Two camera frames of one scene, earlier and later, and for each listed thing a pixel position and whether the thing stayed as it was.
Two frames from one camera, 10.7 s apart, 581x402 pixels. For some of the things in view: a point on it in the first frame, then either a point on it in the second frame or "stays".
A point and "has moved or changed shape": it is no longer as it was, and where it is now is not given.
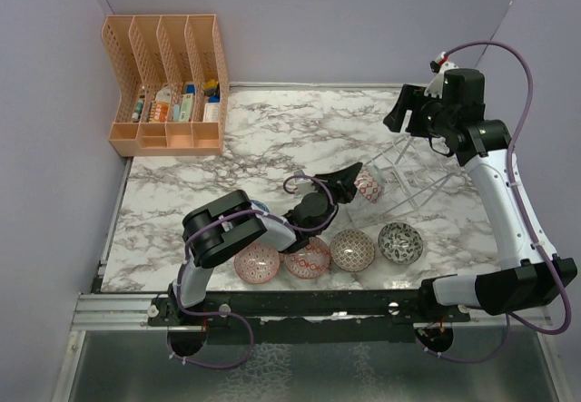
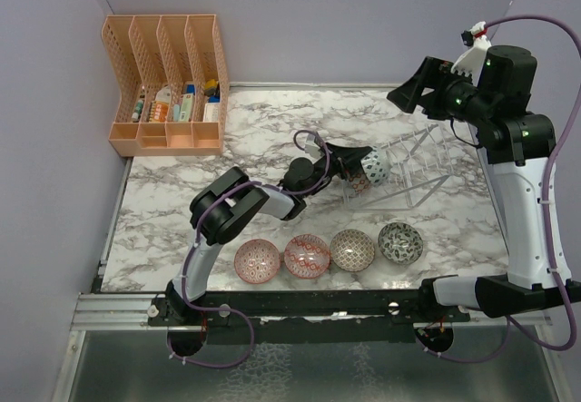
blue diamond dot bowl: [260, 206] has moved or changed shape
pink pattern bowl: [258, 263] stays
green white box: [186, 107] stays
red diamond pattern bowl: [310, 261] stays
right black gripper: [411, 98] to [434, 73]
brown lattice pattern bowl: [352, 250] stays
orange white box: [160, 107] stays
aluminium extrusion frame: [116, 312] stays
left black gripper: [346, 177] to [352, 155]
